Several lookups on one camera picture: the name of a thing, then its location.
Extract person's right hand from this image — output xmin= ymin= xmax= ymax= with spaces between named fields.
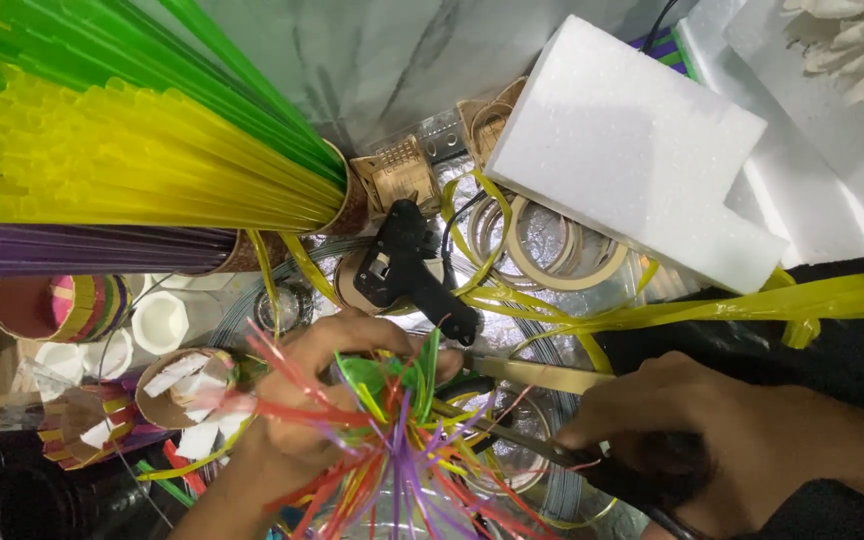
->
xmin=552 ymin=351 xmax=726 ymax=526

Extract person's left hand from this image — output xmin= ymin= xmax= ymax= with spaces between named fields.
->
xmin=239 ymin=307 xmax=465 ymax=490

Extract black handled scissors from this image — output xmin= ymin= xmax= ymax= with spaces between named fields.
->
xmin=428 ymin=352 xmax=711 ymax=526

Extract multicoloured cut straw bundle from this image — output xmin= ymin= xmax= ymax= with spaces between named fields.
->
xmin=244 ymin=315 xmax=561 ymax=540

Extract clear tape roll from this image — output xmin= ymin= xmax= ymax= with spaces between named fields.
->
xmin=443 ymin=386 xmax=555 ymax=498

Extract black hot glue gun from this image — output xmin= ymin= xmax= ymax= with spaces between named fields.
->
xmin=352 ymin=198 xmax=483 ymax=348

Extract brown tape roll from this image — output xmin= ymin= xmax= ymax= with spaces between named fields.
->
xmin=332 ymin=247 xmax=448 ymax=318

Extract stack of masking tape rolls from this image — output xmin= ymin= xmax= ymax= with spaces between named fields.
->
xmin=466 ymin=191 xmax=630 ymax=294

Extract small glass jar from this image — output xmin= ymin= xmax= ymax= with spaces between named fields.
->
xmin=253 ymin=283 xmax=315 ymax=336

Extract large brown cardboard tube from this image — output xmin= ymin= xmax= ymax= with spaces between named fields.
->
xmin=315 ymin=140 xmax=371 ymax=237

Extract yellow plastic ribbon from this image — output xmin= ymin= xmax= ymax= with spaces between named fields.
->
xmin=244 ymin=171 xmax=864 ymax=376

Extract small wooden basket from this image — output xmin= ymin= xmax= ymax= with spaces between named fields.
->
xmin=349 ymin=135 xmax=442 ymax=220
xmin=456 ymin=75 xmax=529 ymax=172

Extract small brown cardboard tube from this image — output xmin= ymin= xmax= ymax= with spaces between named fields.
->
xmin=210 ymin=228 xmax=287 ymax=276

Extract perforated metal strip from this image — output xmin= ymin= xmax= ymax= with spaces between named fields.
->
xmin=368 ymin=107 xmax=472 ymax=165

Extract black cloth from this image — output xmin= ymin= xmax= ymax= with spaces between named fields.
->
xmin=593 ymin=255 xmax=864 ymax=425

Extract cardboard tube with foam pieces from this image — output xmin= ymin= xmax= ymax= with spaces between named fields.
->
xmin=135 ymin=348 xmax=240 ymax=430

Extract white styrofoam block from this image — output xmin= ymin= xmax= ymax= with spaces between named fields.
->
xmin=483 ymin=15 xmax=791 ymax=295

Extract white plastic cup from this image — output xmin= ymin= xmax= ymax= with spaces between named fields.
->
xmin=131 ymin=291 xmax=191 ymax=356
xmin=81 ymin=328 xmax=135 ymax=381
xmin=33 ymin=341 xmax=87 ymax=402

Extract striped paper cup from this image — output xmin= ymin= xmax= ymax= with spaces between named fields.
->
xmin=36 ymin=382 xmax=171 ymax=472

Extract white styrofoam sheet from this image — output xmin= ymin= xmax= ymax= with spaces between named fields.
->
xmin=674 ymin=0 xmax=864 ymax=269

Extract bundle of yellow straws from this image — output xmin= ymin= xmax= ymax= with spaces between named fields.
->
xmin=0 ymin=52 xmax=343 ymax=234

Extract bundle of purple straws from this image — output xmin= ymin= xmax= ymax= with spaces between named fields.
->
xmin=0 ymin=97 xmax=238 ymax=280

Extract purple green striped cloth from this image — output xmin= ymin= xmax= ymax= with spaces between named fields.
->
xmin=629 ymin=26 xmax=696 ymax=80

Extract cardboard tube with coloured strips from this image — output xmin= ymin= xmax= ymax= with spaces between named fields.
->
xmin=0 ymin=273 xmax=133 ymax=344

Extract bundle of green straws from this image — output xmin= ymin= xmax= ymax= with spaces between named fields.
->
xmin=0 ymin=0 xmax=347 ymax=185

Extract white paper flower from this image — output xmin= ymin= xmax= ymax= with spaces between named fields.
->
xmin=780 ymin=0 xmax=864 ymax=117

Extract grey wire coil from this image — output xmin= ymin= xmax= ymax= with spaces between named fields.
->
xmin=207 ymin=236 xmax=621 ymax=530

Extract black cable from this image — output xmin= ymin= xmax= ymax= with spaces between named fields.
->
xmin=640 ymin=0 xmax=681 ymax=55

